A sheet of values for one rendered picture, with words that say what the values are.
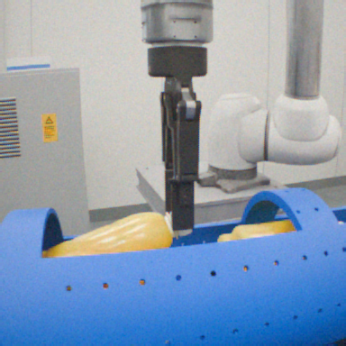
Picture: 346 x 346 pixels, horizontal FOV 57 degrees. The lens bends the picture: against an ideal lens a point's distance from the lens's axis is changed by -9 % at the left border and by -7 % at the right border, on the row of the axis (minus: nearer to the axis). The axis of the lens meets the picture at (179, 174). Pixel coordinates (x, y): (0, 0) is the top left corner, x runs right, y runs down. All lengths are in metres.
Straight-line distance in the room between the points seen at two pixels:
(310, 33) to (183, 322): 0.75
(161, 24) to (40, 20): 2.73
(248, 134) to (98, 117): 2.26
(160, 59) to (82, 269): 0.26
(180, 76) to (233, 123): 0.59
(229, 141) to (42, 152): 1.12
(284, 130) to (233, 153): 0.16
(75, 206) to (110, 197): 1.40
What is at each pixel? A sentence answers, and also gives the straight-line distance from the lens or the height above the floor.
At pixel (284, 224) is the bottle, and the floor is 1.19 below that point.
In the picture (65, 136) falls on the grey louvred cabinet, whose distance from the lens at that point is 1.83.
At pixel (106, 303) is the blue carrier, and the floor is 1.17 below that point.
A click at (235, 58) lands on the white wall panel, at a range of 3.51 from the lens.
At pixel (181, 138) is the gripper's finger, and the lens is 0.39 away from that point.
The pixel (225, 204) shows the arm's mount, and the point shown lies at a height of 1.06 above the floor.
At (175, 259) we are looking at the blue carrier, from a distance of 0.42.
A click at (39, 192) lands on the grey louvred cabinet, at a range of 1.91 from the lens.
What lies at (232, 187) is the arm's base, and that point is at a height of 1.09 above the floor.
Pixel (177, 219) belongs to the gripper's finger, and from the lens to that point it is 0.46.
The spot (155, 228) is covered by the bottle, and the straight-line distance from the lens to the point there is 0.46.
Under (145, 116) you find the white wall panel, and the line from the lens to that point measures 3.20.
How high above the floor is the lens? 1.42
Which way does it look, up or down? 17 degrees down
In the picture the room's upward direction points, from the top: straight up
